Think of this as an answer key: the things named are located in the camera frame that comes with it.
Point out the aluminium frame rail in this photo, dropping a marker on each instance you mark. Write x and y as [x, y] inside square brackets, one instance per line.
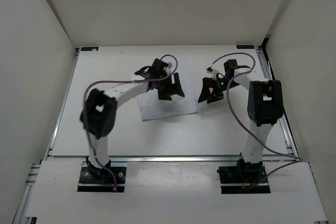
[188, 158]

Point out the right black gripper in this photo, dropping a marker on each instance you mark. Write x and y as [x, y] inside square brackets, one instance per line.
[206, 95]

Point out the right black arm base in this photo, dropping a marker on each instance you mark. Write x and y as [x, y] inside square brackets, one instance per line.
[244, 178]

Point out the left blue corner label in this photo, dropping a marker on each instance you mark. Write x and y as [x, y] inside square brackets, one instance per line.
[89, 48]

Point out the right blue corner label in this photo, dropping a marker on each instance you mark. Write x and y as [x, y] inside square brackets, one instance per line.
[245, 47]

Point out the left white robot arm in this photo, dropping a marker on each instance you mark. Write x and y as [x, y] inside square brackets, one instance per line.
[100, 108]

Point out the white skirt cloth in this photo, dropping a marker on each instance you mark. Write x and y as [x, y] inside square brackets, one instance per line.
[152, 108]

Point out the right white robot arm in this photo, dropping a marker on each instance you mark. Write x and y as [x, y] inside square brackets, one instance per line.
[264, 109]

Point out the blue corner label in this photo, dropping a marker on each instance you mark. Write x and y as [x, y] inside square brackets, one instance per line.
[245, 47]
[89, 48]

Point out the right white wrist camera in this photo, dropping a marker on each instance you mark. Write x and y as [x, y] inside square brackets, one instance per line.
[212, 72]

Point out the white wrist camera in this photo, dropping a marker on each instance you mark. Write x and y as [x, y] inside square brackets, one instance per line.
[169, 70]
[212, 72]

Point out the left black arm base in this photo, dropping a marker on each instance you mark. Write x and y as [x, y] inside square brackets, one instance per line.
[101, 181]

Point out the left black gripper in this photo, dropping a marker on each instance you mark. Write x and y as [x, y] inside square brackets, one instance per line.
[175, 89]

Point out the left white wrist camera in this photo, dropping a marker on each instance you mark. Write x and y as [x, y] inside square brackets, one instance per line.
[169, 70]

